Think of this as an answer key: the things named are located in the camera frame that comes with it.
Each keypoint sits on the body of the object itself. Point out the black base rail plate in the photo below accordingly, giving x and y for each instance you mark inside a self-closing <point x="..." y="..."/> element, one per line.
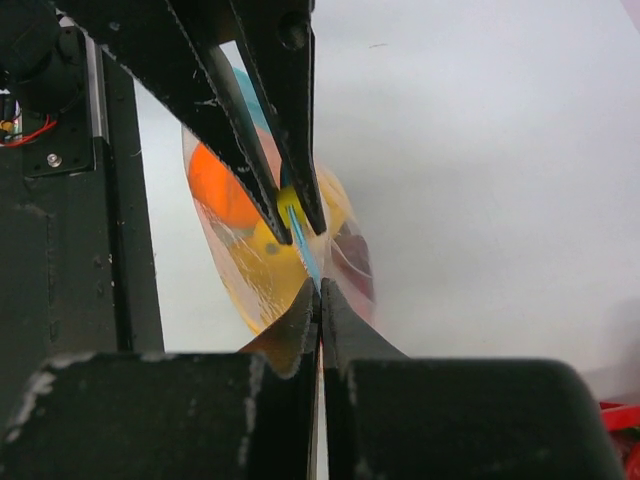
<point x="77" y="267"/>

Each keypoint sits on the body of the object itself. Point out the orange tangerine toy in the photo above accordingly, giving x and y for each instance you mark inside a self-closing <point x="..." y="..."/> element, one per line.
<point x="213" y="185"/>

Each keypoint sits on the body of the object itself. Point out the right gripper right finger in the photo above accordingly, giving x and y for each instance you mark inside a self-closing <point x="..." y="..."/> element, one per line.
<point x="390" y="416"/>

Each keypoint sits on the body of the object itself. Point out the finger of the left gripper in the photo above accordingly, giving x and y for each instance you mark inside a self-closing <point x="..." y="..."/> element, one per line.
<point x="196" y="84"/>
<point x="276" y="42"/>

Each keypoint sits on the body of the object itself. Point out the yellow bell pepper toy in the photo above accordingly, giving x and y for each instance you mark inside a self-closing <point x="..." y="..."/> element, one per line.
<point x="263" y="277"/>

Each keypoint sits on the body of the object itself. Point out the papaya slice toy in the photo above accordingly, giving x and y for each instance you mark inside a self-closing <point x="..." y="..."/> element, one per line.
<point x="352" y="271"/>

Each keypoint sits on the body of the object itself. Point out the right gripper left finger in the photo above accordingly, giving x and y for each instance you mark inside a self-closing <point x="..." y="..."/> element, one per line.
<point x="244" y="415"/>

